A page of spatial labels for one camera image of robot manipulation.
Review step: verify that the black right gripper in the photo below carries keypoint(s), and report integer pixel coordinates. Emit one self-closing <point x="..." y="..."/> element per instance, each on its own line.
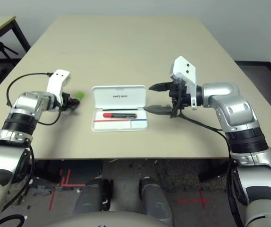
<point x="179" y="97"/>

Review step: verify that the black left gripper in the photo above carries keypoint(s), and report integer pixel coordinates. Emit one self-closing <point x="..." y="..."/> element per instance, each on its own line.
<point x="65" y="104"/>

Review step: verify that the green stationery piece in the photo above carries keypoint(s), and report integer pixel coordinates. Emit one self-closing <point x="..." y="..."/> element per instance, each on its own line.
<point x="81" y="95"/>

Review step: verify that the white plastic pencil case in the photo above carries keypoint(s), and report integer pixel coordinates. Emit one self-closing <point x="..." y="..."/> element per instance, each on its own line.
<point x="119" y="95"/>

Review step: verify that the red and black marker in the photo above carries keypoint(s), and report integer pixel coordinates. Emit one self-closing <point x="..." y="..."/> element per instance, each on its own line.
<point x="119" y="115"/>

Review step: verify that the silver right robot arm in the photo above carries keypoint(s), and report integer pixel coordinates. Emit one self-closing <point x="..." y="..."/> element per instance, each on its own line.
<point x="235" y="106"/>

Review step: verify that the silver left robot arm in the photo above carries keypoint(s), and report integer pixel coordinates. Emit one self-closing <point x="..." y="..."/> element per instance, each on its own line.
<point x="24" y="104"/>

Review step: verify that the black table foot bar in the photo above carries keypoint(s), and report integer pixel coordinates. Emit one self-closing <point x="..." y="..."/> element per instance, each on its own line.
<point x="213" y="171"/>
<point x="47" y="172"/>

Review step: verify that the speckled dark carpet piece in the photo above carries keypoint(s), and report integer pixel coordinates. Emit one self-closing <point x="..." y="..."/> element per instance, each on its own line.
<point x="180" y="175"/>

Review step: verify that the grey scrap pile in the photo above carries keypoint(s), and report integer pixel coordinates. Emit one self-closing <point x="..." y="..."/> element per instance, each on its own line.
<point x="43" y="191"/>

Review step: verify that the grey left robot leg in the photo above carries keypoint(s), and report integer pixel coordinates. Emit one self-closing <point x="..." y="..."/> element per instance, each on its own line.
<point x="90" y="196"/>

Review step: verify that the grey robot leg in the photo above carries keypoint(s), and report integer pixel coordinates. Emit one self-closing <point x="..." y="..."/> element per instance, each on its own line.
<point x="155" y="198"/>
<point x="90" y="196"/>

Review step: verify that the black tripod stand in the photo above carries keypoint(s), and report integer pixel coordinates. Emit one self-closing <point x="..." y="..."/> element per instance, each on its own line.
<point x="0" y="46"/>

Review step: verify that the dark mat with black border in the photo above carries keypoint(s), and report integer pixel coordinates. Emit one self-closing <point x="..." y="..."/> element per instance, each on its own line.
<point x="256" y="71"/>

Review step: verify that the grey right robot leg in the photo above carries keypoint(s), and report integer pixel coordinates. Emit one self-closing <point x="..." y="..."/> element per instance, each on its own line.
<point x="155" y="198"/>

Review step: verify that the grey robot torso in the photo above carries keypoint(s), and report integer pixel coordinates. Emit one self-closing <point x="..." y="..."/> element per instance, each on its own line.
<point x="102" y="220"/>

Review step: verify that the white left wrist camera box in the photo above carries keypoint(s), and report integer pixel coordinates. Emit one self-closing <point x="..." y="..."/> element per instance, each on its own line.
<point x="57" y="82"/>

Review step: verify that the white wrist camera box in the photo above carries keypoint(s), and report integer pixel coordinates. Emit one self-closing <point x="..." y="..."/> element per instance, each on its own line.
<point x="185" y="71"/>
<point x="57" y="82"/>

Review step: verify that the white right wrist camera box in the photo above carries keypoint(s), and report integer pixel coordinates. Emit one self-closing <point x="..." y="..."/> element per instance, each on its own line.
<point x="185" y="71"/>

